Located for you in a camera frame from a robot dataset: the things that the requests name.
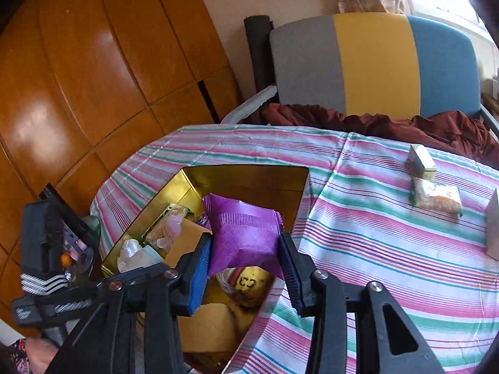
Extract striped tablecloth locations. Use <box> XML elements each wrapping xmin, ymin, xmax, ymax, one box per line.
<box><xmin>90</xmin><ymin>124</ymin><xmax>499</xmax><ymax>374</ymax></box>

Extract round yellow printed packet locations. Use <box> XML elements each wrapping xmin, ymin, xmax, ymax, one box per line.
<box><xmin>216</xmin><ymin>266</ymin><xmax>275</xmax><ymax>308</ymax></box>

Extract gold metal tin box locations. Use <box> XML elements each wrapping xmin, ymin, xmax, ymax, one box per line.
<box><xmin>100</xmin><ymin>165</ymin><xmax>311</xmax><ymax>374</ymax></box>

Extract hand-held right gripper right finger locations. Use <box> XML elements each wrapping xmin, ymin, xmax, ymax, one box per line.
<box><xmin>278</xmin><ymin>233</ymin><xmax>449</xmax><ymax>374</ymax></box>

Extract maroon cloth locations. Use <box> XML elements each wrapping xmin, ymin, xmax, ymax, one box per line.
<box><xmin>260</xmin><ymin>103</ymin><xmax>499</xmax><ymax>168</ymax></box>

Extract crumpled white plastic bag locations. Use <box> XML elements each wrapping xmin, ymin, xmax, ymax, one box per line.
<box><xmin>117</xmin><ymin>237</ymin><xmax>164</xmax><ymax>273</ymax></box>

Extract clear snack packet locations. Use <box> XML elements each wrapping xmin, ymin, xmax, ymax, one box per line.
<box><xmin>144</xmin><ymin>203</ymin><xmax>196</xmax><ymax>250</ymax></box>

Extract wooden cabinet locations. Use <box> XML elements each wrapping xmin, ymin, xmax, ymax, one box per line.
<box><xmin>0</xmin><ymin>0</ymin><xmax>240</xmax><ymax>336</ymax></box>

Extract white carton box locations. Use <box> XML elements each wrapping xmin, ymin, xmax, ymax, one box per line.
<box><xmin>484</xmin><ymin>188</ymin><xmax>499</xmax><ymax>261</ymax></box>

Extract grey yellow blue chair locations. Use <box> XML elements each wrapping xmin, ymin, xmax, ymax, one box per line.
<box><xmin>221</xmin><ymin>12</ymin><xmax>499</xmax><ymax>137</ymax></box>

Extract person's floral clothing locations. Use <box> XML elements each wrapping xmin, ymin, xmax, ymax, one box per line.
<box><xmin>0</xmin><ymin>339</ymin><xmax>32</xmax><ymax>374</ymax></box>

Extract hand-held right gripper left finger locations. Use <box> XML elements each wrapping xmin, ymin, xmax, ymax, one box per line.
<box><xmin>47</xmin><ymin>234</ymin><xmax>213</xmax><ymax>374</ymax></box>

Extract person's left hand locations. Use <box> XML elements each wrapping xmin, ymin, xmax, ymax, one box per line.
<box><xmin>24</xmin><ymin>337</ymin><xmax>59</xmax><ymax>374</ymax></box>

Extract small green white box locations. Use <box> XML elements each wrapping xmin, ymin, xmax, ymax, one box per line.
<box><xmin>407</xmin><ymin>144</ymin><xmax>436</xmax><ymax>180</ymax></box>

